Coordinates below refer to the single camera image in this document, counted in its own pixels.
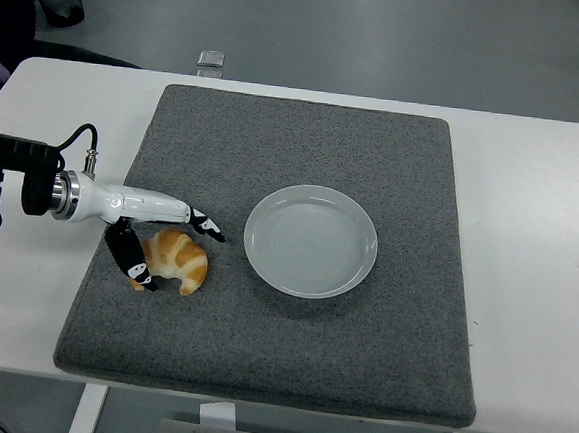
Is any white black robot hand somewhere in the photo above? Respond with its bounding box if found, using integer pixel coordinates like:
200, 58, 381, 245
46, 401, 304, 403
65, 175, 232, 299

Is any grey felt mat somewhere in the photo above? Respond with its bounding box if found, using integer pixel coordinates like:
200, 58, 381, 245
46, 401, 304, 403
49, 75, 502, 432

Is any round grey plate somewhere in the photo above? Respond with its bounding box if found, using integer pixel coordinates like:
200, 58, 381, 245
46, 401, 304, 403
238, 179, 384, 304

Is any white table bracket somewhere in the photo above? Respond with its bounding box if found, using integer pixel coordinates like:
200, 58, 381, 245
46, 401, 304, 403
197, 400, 240, 432

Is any golden croissant bread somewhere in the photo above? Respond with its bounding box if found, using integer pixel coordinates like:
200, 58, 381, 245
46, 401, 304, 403
127, 224, 212, 298

